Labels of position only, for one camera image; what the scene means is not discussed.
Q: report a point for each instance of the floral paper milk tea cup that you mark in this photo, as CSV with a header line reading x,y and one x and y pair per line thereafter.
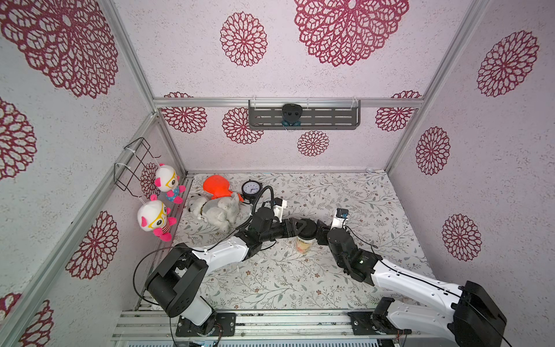
x,y
304,245

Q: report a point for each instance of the black alarm clock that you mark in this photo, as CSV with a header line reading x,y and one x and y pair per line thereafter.
x,y
250,190

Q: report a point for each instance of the black cup lid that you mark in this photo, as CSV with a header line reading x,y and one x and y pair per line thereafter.
x,y
308,229

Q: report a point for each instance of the black wire basket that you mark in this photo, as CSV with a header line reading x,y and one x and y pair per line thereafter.
x,y
137,175

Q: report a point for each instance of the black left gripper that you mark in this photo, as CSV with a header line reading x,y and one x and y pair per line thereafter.
x,y
288,226

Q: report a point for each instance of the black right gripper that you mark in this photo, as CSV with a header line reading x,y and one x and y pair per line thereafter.
x,y
323,234

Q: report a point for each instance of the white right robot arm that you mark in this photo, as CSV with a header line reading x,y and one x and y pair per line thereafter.
x,y
465,315

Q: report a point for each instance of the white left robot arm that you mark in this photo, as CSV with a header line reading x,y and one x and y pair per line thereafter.
x,y
175,283

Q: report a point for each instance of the plush doll striped dress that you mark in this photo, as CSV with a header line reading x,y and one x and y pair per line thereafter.
x,y
154,216

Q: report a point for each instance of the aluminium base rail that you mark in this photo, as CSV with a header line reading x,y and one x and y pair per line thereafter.
x,y
152,327

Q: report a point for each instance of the white plush dog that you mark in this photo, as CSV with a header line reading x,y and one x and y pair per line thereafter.
x,y
221,213

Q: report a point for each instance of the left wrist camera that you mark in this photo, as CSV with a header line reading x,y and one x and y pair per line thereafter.
x,y
279,206

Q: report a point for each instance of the orange plastic toy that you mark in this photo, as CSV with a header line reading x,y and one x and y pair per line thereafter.
x,y
217,186

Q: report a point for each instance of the grey wall shelf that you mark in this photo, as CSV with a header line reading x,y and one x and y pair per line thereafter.
x,y
320,118

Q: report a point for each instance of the black camera on shelf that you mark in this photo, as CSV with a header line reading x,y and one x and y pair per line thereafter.
x,y
291,115

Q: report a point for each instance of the plush doll blue dress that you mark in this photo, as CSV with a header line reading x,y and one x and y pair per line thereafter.
x,y
168,181

